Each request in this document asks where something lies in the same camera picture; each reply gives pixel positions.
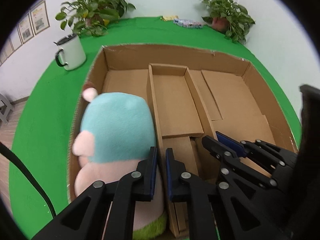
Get left potted green plant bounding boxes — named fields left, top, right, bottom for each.
left=55, top=0, right=136, bottom=37

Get yellow packet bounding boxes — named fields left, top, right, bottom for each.
left=161, top=15, right=178, bottom=22

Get large open cardboard tray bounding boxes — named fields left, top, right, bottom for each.
left=67, top=43, right=299, bottom=238

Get right potted green plant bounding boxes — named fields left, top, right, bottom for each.
left=200, top=0, right=255, bottom=44

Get black cable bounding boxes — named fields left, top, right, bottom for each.
left=0, top=141, right=57, bottom=218

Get colourful tissue packet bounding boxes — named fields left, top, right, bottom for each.
left=173, top=18, right=203, bottom=29

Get green table cloth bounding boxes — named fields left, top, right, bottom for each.
left=12, top=17, right=302, bottom=239

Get grey plastic stool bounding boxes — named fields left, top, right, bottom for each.
left=0, top=94, right=14, bottom=124

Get white enamel mug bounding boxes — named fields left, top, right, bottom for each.
left=54, top=33, right=87, bottom=71

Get framed certificates on wall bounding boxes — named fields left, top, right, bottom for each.
left=1, top=0, right=50, bottom=65

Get potted green plant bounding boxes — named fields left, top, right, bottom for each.
left=200, top=0, right=255, bottom=44
left=55, top=0, right=136, bottom=37

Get pink teal plush toy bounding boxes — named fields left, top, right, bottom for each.
left=72, top=87, right=167, bottom=240

